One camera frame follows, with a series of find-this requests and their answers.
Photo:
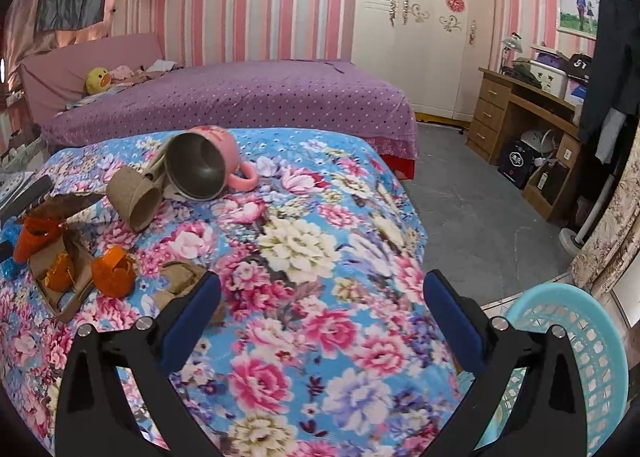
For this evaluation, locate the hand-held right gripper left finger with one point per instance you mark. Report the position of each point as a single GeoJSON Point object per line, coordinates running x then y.
{"type": "Point", "coordinates": [192, 317]}

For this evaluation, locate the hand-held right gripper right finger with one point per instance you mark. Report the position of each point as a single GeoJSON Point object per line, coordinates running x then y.
{"type": "Point", "coordinates": [452, 317]}

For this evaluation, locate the brown cardboard tube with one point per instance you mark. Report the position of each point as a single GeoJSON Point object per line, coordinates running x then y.
{"type": "Point", "coordinates": [127, 187]}

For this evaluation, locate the light blue plastic basket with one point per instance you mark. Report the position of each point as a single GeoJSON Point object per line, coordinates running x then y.
{"type": "Point", "coordinates": [600, 337]}

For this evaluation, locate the orange cup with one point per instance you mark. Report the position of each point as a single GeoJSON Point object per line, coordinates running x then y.
{"type": "Point", "coordinates": [32, 237]}

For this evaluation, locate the brown cardboard box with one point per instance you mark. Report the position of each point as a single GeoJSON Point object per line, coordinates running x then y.
{"type": "Point", "coordinates": [82, 262]}

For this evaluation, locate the white fan stand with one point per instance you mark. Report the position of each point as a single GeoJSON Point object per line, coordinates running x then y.
{"type": "Point", "coordinates": [570, 238]}

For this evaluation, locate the floral blue pink blanket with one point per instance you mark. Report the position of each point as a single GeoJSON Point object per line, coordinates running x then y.
{"type": "Point", "coordinates": [310, 237]}

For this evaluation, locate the flattened beige cardboard piece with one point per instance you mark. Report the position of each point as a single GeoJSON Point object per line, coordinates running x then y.
{"type": "Point", "coordinates": [155, 169]}

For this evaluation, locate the open brown cardboard carton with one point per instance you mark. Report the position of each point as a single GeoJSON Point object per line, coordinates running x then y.
{"type": "Point", "coordinates": [542, 187]}

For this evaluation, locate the black printed box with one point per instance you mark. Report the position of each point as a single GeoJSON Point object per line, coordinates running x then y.
{"type": "Point", "coordinates": [517, 162]}

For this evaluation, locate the torn dark brown paper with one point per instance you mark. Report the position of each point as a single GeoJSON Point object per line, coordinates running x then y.
{"type": "Point", "coordinates": [65, 204]}

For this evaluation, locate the pink mug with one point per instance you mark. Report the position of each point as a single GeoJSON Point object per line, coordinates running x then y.
{"type": "Point", "coordinates": [220, 142]}

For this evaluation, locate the floral beige curtain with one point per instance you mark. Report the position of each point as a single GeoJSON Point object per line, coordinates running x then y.
{"type": "Point", "coordinates": [615, 237]}

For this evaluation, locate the white rounded object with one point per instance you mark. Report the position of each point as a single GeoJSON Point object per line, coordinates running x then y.
{"type": "Point", "coordinates": [537, 142]}

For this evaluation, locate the wooden desk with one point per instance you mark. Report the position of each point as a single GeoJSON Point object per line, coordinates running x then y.
{"type": "Point", "coordinates": [492, 97]}

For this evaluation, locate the purple dotted bed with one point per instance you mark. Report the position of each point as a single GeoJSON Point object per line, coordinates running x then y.
{"type": "Point", "coordinates": [250, 97]}

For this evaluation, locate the pink clothes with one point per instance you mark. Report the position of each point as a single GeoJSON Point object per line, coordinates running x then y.
{"type": "Point", "coordinates": [125, 74]}

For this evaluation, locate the dark green cloth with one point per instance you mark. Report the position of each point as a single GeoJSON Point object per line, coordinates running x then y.
{"type": "Point", "coordinates": [522, 74]}

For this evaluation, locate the beige folded cloth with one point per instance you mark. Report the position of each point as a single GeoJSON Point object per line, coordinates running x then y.
{"type": "Point", "coordinates": [162, 65]}

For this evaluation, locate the yellow duck plush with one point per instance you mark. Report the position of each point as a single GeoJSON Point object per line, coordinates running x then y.
{"type": "Point", "coordinates": [96, 81]}

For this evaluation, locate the cream wardrobe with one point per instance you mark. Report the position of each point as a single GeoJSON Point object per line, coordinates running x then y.
{"type": "Point", "coordinates": [400, 62]}

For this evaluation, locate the white storage box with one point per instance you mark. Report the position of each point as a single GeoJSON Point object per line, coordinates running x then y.
{"type": "Point", "coordinates": [547, 74]}

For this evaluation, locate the purple bag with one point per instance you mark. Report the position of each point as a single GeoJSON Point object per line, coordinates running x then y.
{"type": "Point", "coordinates": [552, 57]}

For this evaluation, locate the silver desk lamp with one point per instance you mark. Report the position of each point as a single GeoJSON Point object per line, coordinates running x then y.
{"type": "Point", "coordinates": [512, 43]}

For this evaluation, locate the black box white print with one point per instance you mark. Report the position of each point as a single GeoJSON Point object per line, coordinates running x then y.
{"type": "Point", "coordinates": [581, 67]}

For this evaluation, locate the pink headboard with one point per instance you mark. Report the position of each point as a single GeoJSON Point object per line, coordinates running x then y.
{"type": "Point", "coordinates": [60, 67]}

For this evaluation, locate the dark hanging jacket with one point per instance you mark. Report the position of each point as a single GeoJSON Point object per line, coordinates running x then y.
{"type": "Point", "coordinates": [610, 62]}

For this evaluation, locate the small framed photo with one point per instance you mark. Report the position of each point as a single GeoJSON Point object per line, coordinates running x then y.
{"type": "Point", "coordinates": [575, 12]}

